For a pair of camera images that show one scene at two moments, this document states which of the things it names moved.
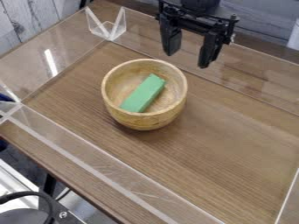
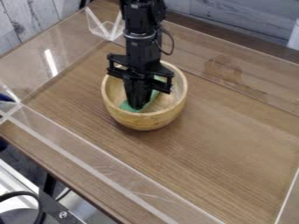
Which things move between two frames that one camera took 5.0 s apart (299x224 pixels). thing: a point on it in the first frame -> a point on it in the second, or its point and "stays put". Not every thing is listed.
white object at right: (293, 40) stays put
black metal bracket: (61, 215) stays put
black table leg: (49, 185) stays put
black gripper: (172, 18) -> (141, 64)
